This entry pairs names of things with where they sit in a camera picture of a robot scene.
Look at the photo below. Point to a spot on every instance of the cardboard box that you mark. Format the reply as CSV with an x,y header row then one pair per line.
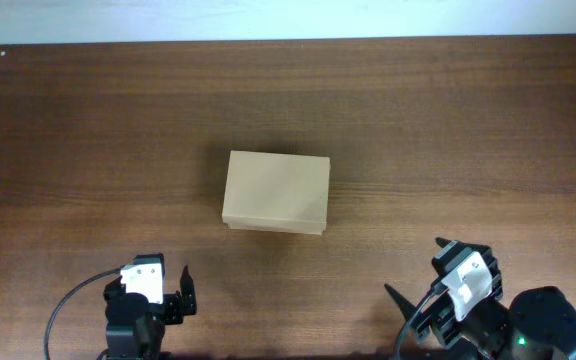
x,y
277,192

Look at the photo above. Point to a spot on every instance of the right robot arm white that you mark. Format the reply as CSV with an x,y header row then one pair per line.
x,y
540,324

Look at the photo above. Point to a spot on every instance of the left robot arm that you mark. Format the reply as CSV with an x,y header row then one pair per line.
x,y
141,341

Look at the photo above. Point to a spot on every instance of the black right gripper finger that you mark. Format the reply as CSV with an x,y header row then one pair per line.
x,y
411,313
443,243

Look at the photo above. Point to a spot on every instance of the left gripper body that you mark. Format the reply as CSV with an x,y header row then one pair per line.
x,y
172,309

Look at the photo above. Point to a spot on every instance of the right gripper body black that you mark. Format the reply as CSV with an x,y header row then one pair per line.
x,y
485,325

